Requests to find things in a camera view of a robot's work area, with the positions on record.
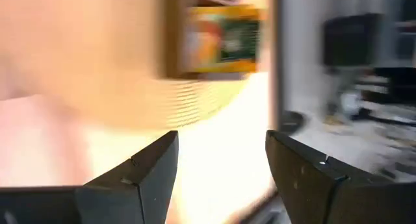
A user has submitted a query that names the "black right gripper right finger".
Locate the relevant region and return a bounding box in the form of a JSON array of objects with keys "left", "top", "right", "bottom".
[{"left": 265, "top": 129, "right": 416, "bottom": 224}]

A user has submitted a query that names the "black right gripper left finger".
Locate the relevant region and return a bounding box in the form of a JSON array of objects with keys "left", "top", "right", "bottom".
[{"left": 0, "top": 130, "right": 179, "bottom": 224}]

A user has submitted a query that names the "yellow green tea packet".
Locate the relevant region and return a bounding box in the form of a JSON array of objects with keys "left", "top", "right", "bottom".
[{"left": 183, "top": 5, "right": 263, "bottom": 75}]

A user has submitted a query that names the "brown wooden tea caddy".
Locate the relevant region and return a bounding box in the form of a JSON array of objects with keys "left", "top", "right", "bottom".
[{"left": 164, "top": 0, "right": 272, "bottom": 81}]

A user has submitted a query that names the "round woven straw placemat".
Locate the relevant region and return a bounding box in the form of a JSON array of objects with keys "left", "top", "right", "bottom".
[{"left": 0, "top": 0, "right": 257, "bottom": 131}]

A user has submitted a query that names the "black computer tower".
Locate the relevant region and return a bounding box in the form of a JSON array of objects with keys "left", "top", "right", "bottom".
[{"left": 323, "top": 13, "right": 382, "bottom": 68}]

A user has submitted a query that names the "black frame clamp handle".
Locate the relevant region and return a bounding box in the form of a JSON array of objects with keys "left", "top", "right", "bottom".
[{"left": 279, "top": 110, "right": 306, "bottom": 134}]

